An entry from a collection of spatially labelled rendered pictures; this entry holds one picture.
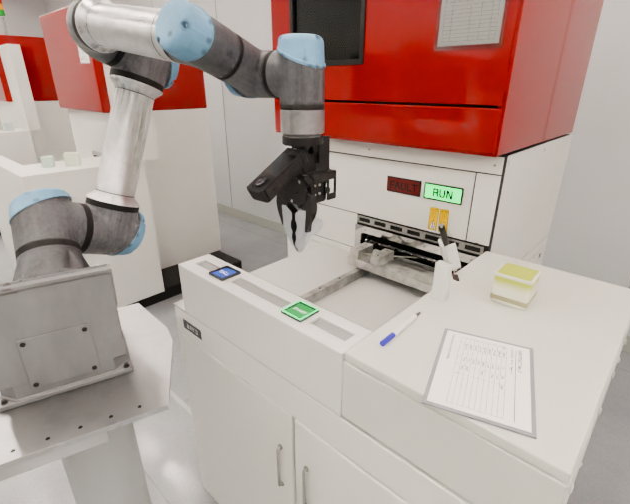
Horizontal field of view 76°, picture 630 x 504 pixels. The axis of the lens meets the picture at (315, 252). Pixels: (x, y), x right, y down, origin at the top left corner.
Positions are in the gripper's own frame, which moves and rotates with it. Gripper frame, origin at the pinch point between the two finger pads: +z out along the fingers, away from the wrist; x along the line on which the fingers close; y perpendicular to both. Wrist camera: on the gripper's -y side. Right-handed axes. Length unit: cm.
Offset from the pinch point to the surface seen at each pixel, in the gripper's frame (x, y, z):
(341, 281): 17.1, 35.1, 26.4
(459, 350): -29.7, 9.7, 13.9
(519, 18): -15, 54, -41
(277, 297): 8.5, 2.2, 15.1
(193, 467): 61, 1, 111
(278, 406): 2.7, -3.9, 38.0
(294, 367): -2.9, -4.0, 24.2
